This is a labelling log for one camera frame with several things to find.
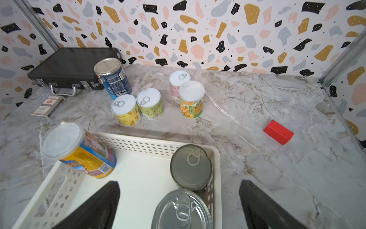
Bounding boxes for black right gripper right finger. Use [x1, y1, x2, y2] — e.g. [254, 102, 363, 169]
[239, 180, 306, 229]

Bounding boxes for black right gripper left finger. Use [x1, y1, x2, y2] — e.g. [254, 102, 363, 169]
[54, 181, 120, 229]

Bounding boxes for blue tin can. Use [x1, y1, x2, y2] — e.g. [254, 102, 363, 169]
[151, 189, 214, 229]
[93, 58, 132, 100]

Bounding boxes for tall yellow orange can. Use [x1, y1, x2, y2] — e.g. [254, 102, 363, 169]
[42, 122, 116, 178]

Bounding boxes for dark tomato tin can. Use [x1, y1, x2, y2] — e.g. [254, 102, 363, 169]
[170, 144, 213, 193]

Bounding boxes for white plastic basket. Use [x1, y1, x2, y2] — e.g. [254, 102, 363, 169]
[11, 131, 223, 229]

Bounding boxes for red rectangular block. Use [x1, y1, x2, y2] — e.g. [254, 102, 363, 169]
[263, 120, 294, 145]

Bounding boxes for yellow pineapple small can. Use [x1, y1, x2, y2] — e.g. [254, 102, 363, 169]
[111, 94, 142, 127]

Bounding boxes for playing card box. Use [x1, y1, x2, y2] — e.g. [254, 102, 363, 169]
[31, 95, 65, 119]

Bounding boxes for light green small can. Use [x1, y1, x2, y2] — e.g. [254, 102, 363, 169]
[136, 88, 164, 120]

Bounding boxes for green peach can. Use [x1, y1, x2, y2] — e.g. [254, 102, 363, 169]
[179, 81, 205, 119]

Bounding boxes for black briefcase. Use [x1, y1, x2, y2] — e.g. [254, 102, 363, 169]
[27, 48, 122, 96]

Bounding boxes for pink small can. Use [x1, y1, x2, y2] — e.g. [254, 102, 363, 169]
[169, 71, 191, 99]

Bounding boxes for right aluminium corner post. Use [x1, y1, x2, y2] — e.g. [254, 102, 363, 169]
[318, 30, 366, 89]

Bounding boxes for aluminium corner post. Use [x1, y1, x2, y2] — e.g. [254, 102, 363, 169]
[318, 30, 366, 89]
[12, 0, 61, 52]

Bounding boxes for left aluminium corner post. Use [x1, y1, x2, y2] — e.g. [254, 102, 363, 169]
[12, 0, 61, 52]

